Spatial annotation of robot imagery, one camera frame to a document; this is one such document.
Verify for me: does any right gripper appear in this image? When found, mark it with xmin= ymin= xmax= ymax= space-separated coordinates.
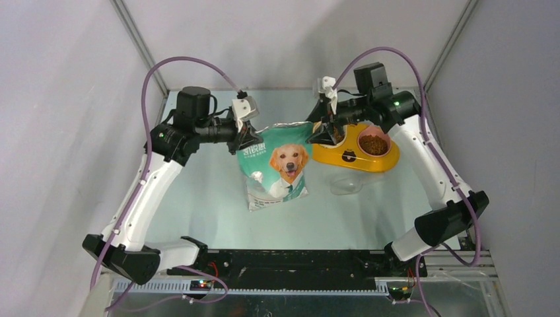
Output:
xmin=304 ymin=95 xmax=371 ymax=147

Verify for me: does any green pet food bag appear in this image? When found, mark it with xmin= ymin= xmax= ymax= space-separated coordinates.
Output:
xmin=236 ymin=122 xmax=313 ymax=211

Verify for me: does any clear plastic scoop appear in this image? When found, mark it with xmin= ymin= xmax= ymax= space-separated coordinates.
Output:
xmin=330 ymin=174 xmax=379 ymax=195

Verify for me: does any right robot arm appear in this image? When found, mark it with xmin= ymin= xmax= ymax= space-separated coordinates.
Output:
xmin=307 ymin=63 xmax=489 ymax=276

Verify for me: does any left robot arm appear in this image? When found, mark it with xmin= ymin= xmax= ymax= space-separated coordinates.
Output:
xmin=83 ymin=87 xmax=262 ymax=285

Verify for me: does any brown pet food kibble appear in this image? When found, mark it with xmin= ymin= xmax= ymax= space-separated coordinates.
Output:
xmin=359 ymin=135 xmax=389 ymax=156

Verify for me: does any cream ceramic bowl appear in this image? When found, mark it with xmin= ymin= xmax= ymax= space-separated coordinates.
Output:
xmin=333 ymin=125 xmax=347 ymax=148

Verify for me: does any pink ceramic bowl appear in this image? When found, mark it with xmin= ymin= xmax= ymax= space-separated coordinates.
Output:
xmin=357 ymin=125 xmax=392 ymax=157

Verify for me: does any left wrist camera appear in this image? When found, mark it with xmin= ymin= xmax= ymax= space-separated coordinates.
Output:
xmin=231 ymin=96 xmax=260 ymax=132

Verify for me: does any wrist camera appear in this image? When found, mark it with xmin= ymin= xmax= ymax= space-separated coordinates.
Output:
xmin=231 ymin=96 xmax=260 ymax=132
xmin=313 ymin=76 xmax=338 ymax=114

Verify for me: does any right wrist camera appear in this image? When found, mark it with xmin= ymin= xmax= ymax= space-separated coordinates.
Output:
xmin=313 ymin=76 xmax=338 ymax=114

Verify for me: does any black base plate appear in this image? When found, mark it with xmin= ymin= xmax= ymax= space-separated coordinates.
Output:
xmin=192 ymin=249 xmax=427 ymax=291

